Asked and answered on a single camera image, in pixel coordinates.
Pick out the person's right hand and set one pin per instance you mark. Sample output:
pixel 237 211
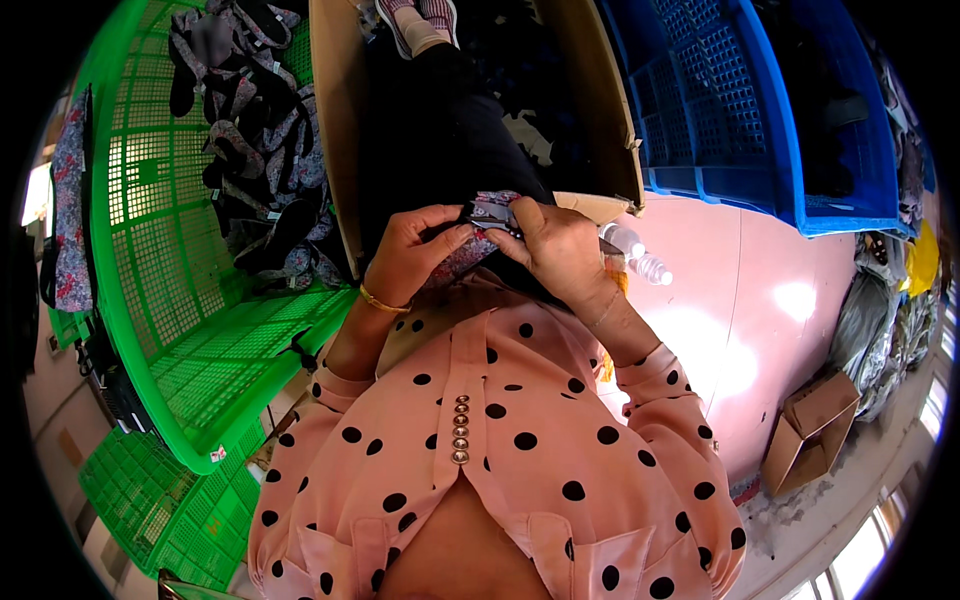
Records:
pixel 562 251

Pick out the person's left hand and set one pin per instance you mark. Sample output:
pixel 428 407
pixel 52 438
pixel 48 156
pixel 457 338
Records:
pixel 401 259

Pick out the floral fabric shoe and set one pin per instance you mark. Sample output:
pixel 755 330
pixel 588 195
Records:
pixel 469 259

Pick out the small metal thread snips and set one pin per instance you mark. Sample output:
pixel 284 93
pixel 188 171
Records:
pixel 491 217

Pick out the gold bangle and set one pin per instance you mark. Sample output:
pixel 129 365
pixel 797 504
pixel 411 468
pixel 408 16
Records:
pixel 379 304

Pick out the clear plastic water bottle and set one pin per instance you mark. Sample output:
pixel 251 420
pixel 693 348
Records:
pixel 622 240
pixel 651 268

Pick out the orange packet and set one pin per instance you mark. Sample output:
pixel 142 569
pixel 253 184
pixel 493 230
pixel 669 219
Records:
pixel 618 279

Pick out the person's legs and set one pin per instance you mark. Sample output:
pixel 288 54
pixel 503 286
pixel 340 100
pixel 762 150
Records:
pixel 435 127

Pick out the large cardboard box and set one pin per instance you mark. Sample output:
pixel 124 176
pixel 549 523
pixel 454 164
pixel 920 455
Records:
pixel 600 112

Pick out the heap of floral shoe uppers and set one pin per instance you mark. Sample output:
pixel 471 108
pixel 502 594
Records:
pixel 262 142

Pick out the blue plastic crate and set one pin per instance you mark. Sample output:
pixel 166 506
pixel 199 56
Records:
pixel 720 112

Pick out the person's body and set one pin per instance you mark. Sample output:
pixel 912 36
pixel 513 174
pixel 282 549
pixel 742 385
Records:
pixel 525 465

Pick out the large green plastic crate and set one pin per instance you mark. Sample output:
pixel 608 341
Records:
pixel 187 330

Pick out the small cardboard box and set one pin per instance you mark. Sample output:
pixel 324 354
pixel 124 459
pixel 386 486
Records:
pixel 810 427

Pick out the heap of grey plastic bags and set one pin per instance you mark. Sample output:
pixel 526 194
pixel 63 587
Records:
pixel 874 337

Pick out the hanging floral fabric piece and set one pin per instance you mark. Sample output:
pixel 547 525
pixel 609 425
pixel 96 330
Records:
pixel 71 202

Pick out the small green plastic crate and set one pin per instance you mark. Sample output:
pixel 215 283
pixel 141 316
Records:
pixel 172 510

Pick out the yellow plastic bag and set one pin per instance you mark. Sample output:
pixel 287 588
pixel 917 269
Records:
pixel 922 259

